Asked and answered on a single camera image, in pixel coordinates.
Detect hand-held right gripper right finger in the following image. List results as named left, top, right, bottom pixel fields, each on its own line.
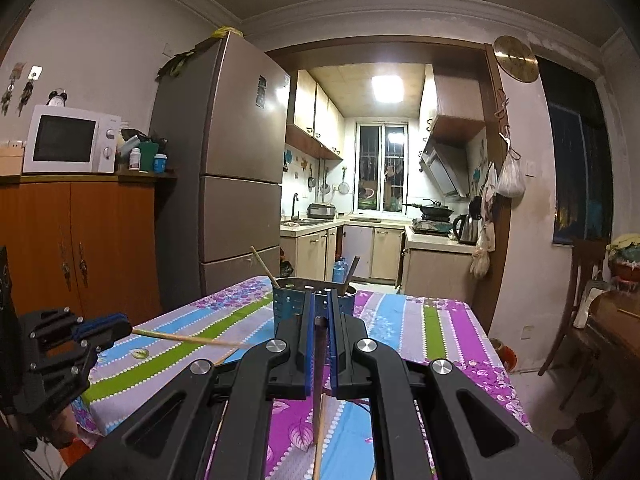
left=327, top=290, right=581, bottom=480

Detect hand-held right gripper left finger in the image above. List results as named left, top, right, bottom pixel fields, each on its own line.
left=62, top=290, right=315, bottom=480

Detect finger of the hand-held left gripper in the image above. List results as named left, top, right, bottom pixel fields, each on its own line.
left=19, top=308, right=129, bottom=344
left=27, top=324, right=134, bottom=402

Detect dark brown chopstick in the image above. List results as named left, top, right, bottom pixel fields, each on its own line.
left=342, top=256, right=361, bottom=295
left=312, top=316, right=329, bottom=446

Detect blue perforated utensil holder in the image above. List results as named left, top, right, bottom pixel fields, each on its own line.
left=271, top=276, right=359, bottom=333

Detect orange wooden cabinet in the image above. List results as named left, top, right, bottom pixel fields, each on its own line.
left=0, top=172, right=178, bottom=328

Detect striped floral tablecloth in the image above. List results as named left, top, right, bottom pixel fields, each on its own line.
left=72, top=276, right=533, bottom=480

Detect beige base cabinets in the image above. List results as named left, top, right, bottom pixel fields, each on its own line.
left=280, top=225, right=407, bottom=286

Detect beige counter cabinet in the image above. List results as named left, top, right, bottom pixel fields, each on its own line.
left=402, top=227, right=483, bottom=306

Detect gas stove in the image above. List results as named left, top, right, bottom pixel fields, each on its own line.
left=411, top=217, right=456, bottom=236

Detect orange bowl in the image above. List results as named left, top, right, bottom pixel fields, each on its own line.
left=489, top=337, right=518, bottom=373

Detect green container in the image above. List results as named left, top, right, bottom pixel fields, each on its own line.
left=139, top=141, right=160, bottom=173

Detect beige hanging bag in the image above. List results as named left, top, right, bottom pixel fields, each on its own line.
left=470, top=220, right=497, bottom=279

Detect black wok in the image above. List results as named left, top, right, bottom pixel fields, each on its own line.
left=402, top=199, right=456, bottom=218

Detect cardboard box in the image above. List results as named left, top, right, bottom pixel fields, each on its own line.
left=0, top=140, right=26, bottom=177

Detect steel electric kettle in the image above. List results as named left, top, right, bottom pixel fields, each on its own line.
left=452, top=214, right=481, bottom=246

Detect white microwave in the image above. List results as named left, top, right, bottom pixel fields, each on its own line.
left=22, top=105, right=122, bottom=175

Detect kitchen window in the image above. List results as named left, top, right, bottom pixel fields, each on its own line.
left=356, top=121, right=411, bottom=213

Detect range hood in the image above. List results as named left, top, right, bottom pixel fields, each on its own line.
left=419, top=137, right=473, bottom=198

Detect hanging cloths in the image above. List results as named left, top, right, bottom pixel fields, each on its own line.
left=467, top=160, right=501, bottom=226

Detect brown refrigerator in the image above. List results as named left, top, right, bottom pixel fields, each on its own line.
left=150, top=30, right=292, bottom=311

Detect white plastic bag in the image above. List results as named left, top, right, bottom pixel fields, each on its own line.
left=496, top=147, right=527, bottom=198

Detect wooden chair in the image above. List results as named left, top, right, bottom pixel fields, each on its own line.
left=537, top=237, right=613, bottom=408

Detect dark green leaves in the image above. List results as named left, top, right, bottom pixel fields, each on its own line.
left=156, top=40, right=216, bottom=79

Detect ceiling light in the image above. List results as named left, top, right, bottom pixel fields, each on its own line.
left=371, top=75, right=405, bottom=103

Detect dark wooden table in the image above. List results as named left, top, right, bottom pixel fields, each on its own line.
left=552, top=290, right=640, bottom=480

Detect potted plant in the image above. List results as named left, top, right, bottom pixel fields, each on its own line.
left=606, top=232, right=640, bottom=291

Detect beige wall cabinets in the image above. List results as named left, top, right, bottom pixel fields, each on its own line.
left=285, top=69, right=346, bottom=161

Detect hanging wall ornament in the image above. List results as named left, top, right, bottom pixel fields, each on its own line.
left=0, top=62, right=26, bottom=113
left=19, top=66, right=42, bottom=113

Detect brown wall cabinet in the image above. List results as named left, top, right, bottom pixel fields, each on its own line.
left=431, top=74, right=487, bottom=149

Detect gold wall clock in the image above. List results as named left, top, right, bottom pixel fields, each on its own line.
left=493, top=36, right=539, bottom=83

